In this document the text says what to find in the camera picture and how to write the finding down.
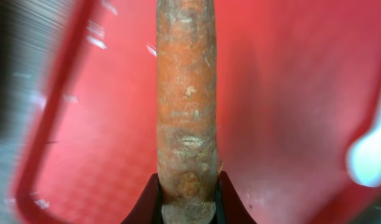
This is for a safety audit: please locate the orange carrot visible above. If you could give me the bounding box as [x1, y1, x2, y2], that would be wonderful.
[156, 0, 219, 223]

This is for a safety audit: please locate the red serving tray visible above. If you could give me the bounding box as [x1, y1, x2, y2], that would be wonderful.
[9, 1, 381, 223]

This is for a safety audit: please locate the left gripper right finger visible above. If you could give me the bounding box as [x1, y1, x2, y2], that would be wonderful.
[214, 171, 256, 224]

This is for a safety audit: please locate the white plastic spoon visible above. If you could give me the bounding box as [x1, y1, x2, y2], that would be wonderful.
[346, 92, 381, 188]

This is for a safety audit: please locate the black waste tray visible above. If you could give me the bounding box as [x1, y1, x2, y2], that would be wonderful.
[0, 0, 75, 223]

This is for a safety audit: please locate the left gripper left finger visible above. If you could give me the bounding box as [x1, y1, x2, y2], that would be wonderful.
[121, 173, 163, 224]

